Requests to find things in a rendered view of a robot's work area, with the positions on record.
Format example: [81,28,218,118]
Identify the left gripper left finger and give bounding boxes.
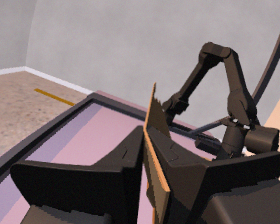
[10,125,144,224]

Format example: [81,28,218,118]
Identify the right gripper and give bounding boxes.
[212,142,245,161]

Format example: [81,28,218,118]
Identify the brown cardboard blank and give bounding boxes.
[143,83,171,224]

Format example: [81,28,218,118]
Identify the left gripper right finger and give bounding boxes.
[146,125,280,224]

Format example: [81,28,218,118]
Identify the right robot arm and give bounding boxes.
[162,42,280,154]

